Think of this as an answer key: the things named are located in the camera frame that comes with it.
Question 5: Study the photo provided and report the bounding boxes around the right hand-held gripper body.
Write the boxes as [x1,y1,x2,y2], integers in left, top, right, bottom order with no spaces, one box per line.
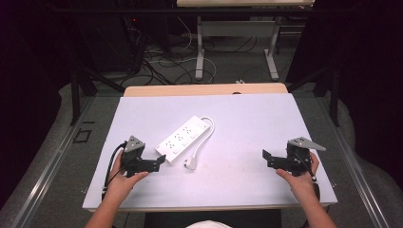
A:
[278,136,327,178]

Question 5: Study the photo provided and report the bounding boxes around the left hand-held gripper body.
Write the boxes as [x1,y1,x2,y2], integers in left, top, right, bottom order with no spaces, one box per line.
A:
[121,135,160,178]

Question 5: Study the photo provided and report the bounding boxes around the white power strip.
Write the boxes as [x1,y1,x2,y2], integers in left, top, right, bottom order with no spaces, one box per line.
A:
[155,115,212,166]

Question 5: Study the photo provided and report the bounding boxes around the white power plug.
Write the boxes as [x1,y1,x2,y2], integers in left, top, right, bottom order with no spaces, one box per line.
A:
[184,157,198,171]

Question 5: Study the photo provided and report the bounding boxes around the person's right hand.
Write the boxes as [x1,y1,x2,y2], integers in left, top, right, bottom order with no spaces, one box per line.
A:
[276,152,320,199]

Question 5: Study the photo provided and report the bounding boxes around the person's left hand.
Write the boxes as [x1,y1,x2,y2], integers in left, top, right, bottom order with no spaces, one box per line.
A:
[105,150,150,203]

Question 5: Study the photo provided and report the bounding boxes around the white table mat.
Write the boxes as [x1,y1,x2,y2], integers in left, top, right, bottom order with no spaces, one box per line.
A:
[82,93,338,212]

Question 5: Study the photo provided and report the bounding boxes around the black chair seat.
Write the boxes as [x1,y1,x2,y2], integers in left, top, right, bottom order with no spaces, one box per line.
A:
[144,208,282,228]

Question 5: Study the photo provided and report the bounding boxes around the black metal stand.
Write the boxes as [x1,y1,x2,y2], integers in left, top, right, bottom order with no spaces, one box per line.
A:
[69,65,126,126]
[285,63,342,128]

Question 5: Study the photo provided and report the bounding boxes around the person's white clothing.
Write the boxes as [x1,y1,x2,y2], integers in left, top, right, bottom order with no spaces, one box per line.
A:
[185,219,233,228]

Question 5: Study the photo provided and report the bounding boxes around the black computer cabinet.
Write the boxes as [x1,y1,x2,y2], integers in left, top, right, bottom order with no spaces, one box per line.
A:
[75,12,145,74]

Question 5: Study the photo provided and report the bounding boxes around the white desk with metal legs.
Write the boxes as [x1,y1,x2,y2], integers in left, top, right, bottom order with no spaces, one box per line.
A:
[176,0,317,82]

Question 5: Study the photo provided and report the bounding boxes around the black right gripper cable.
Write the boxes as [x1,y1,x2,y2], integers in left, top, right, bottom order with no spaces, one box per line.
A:
[293,153,321,203]

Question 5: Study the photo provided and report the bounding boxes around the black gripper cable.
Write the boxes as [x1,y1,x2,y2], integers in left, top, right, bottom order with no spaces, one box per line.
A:
[101,142,127,201]
[293,153,321,203]

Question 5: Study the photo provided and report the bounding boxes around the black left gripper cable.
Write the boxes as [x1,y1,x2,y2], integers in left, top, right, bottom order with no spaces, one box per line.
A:
[101,142,127,201]

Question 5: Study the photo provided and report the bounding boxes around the white power cable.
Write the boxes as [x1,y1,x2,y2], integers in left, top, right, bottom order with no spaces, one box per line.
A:
[190,116,216,161]

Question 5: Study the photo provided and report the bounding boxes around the black floor socket frame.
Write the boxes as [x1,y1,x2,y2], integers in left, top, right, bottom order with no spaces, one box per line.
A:
[72,128,93,144]

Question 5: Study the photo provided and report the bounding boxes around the aluminium floor rail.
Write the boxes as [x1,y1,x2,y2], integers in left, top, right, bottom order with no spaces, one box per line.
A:
[9,96,96,228]
[317,94,393,228]

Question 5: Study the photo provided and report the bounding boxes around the black floor cables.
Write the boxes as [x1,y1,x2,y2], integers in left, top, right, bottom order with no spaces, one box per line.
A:
[120,18,259,86]

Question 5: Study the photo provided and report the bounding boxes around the white floor cable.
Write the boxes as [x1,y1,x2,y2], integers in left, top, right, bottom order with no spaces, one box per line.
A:
[147,56,219,85]

